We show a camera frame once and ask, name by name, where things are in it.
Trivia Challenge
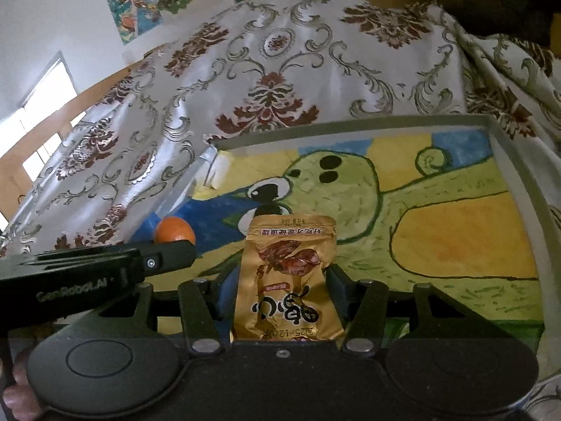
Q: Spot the person's left hand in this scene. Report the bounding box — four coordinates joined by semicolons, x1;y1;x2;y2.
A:
0;347;45;421

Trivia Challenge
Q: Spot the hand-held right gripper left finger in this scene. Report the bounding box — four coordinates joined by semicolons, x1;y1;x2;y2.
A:
94;272;235;356

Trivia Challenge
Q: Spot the floral printed cloth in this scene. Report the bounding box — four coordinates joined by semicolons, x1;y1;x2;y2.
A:
0;0;561;421

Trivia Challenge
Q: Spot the dark quilted cushion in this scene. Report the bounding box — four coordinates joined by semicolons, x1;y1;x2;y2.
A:
432;0;561;50

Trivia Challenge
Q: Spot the gold snack packet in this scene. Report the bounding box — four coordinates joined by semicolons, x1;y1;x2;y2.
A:
231;214;345;343

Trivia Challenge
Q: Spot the orange fruit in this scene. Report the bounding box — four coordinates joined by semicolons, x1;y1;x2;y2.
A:
154;216;196;246

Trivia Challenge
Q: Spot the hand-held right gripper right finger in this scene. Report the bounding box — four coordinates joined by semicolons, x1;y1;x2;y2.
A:
326;267;480;356

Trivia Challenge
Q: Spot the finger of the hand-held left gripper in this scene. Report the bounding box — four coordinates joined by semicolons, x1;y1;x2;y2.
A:
139;241;197;283

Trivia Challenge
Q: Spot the window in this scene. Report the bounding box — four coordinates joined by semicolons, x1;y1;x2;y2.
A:
0;50;88;185

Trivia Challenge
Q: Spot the grey tray with cartoon painting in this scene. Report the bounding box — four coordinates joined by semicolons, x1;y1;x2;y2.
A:
186;113;561;360

